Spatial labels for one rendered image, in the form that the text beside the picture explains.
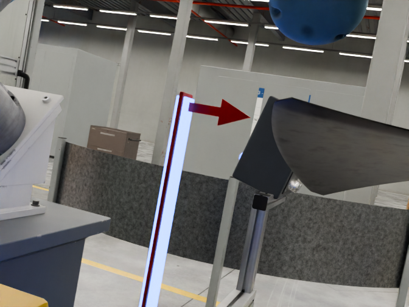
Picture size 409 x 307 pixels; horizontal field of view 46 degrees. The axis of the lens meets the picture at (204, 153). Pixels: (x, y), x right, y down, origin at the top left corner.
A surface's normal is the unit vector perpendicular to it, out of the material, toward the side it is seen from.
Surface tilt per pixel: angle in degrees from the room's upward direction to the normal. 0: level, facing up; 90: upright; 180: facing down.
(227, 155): 90
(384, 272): 90
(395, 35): 90
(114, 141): 90
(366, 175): 158
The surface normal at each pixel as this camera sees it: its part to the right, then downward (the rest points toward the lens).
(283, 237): 0.08, 0.07
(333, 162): -0.13, 0.95
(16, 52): 0.93, 0.18
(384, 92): -0.36, -0.01
